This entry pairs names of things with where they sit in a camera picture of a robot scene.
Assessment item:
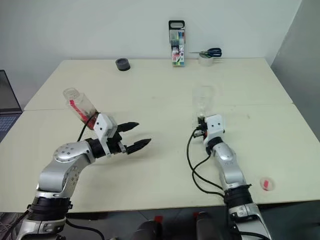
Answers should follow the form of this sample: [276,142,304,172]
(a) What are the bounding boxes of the dark rounded shape red tip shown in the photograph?
[132,215,164,240]

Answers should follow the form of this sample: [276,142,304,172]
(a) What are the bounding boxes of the marker pen pack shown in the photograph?
[168,20,186,68]

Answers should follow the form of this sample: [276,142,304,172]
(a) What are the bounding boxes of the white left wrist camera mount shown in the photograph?
[93,112,118,158]

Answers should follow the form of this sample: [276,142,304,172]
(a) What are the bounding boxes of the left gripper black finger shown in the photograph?
[126,137,152,155]
[117,121,140,134]

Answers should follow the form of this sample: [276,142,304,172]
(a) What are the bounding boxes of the clear bottle cap red mark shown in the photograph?
[259,176,277,192]

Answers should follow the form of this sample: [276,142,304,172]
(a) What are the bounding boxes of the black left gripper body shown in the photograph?
[107,124,129,154]

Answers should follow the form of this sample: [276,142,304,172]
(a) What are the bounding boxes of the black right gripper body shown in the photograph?
[195,116,209,138]

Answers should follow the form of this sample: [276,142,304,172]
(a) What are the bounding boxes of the black robot body cable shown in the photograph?
[66,219,105,240]

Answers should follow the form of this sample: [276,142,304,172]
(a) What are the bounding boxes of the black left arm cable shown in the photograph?
[76,115,98,143]

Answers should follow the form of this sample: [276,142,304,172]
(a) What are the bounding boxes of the dark grey laptop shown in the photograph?
[0,69,23,143]

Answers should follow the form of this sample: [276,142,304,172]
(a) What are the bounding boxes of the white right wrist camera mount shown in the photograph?
[202,114,226,146]

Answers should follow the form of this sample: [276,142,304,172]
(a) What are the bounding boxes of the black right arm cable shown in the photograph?
[186,126,226,198]

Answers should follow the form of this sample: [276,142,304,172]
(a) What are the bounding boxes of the blue handled scissors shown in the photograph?
[188,47,223,58]

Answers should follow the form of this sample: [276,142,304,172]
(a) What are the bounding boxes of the clear tape roll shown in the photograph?
[198,55,214,67]

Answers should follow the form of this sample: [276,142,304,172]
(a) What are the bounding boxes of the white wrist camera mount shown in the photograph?
[202,114,226,146]
[93,112,118,158]

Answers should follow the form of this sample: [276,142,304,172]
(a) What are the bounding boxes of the dark grey ring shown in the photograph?
[115,57,131,72]

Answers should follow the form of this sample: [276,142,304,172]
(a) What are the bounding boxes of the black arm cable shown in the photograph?
[76,115,98,143]
[186,126,226,198]

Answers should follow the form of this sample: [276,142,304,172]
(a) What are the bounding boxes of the tangled thin wires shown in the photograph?
[0,212,26,240]

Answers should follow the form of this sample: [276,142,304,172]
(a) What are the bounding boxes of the clear bottle with red label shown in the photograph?
[61,87,100,131]

